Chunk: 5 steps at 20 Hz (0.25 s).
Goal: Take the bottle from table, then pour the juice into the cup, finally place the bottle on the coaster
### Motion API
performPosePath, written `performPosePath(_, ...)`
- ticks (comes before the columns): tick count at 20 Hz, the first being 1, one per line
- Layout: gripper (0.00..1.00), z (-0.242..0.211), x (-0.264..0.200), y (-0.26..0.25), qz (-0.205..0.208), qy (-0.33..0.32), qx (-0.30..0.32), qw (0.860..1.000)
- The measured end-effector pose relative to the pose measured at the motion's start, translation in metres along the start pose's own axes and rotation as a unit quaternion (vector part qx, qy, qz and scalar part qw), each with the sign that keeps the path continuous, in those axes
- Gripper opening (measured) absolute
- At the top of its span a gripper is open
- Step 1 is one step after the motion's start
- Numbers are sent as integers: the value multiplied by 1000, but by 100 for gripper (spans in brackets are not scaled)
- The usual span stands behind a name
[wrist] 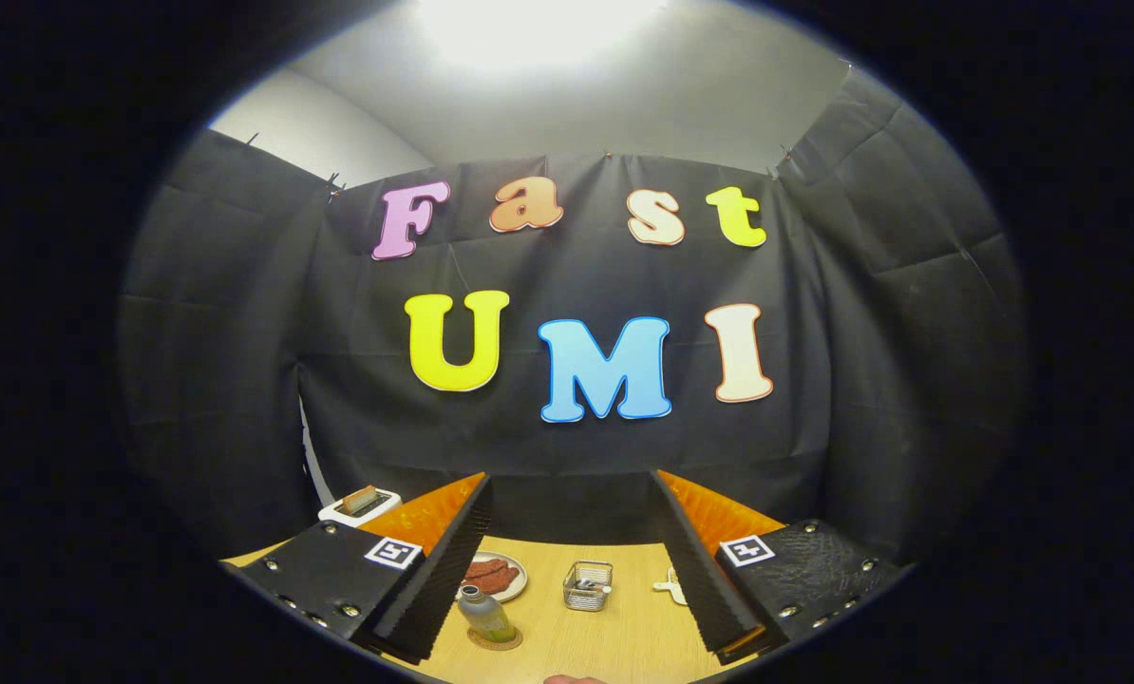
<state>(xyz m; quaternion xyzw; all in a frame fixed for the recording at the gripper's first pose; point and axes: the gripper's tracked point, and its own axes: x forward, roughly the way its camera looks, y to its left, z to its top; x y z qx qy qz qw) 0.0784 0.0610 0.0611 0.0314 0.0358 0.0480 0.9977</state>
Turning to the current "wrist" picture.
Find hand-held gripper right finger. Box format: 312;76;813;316
650;468;910;666

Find white toaster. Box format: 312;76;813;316
317;486;404;529

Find wooden table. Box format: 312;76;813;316
220;537;767;684

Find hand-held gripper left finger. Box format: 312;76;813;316
235;472;494;666

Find wire mesh basket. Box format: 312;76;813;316
563;560;614;612

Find white oval plate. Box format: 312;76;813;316
458;551;530;605

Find silver juice bottle green label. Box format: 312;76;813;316
457;584;518;644

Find round cork coaster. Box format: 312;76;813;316
466;622;523;652

